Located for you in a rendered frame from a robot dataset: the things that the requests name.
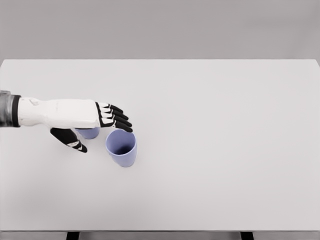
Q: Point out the lavender plastic cup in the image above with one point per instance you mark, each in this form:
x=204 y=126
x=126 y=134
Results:
x=121 y=150
x=88 y=133

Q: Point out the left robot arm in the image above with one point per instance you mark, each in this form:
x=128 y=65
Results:
x=27 y=112

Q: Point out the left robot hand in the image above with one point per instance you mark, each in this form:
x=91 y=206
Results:
x=75 y=113

